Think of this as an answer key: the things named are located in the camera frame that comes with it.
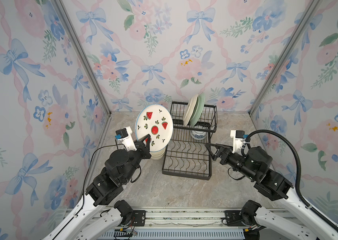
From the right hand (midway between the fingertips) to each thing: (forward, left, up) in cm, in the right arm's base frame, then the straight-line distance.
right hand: (209, 144), depth 64 cm
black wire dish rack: (+11, +7, -31) cm, 34 cm away
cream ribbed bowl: (+8, +25, -24) cm, 35 cm away
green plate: (+19, +3, +1) cm, 20 cm away
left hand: (+1, +25, +6) cm, 26 cm away
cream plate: (+19, +7, +2) cm, 21 cm away
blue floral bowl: (+25, -1, -27) cm, 36 cm away
